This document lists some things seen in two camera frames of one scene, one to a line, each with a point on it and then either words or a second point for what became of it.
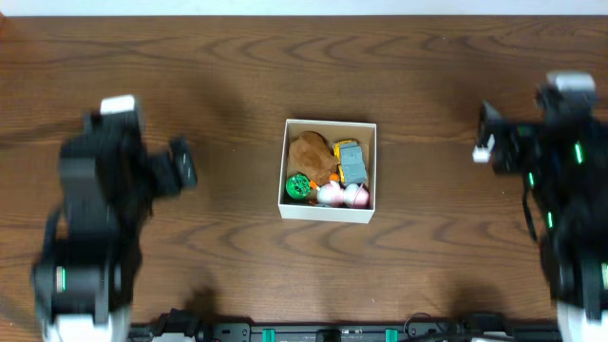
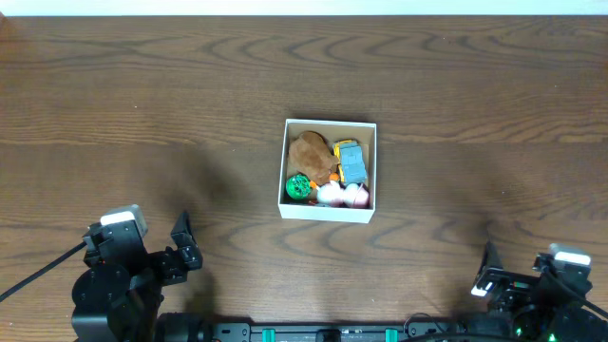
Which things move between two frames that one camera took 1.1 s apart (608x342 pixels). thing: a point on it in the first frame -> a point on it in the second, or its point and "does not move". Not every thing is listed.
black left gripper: [181, 164] -> [159, 259]
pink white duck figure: [352, 195] does not move
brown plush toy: [311, 153] does not move
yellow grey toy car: [351, 166] does not move
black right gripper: [522, 140] -> [518, 288]
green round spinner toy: [297, 186] does not move
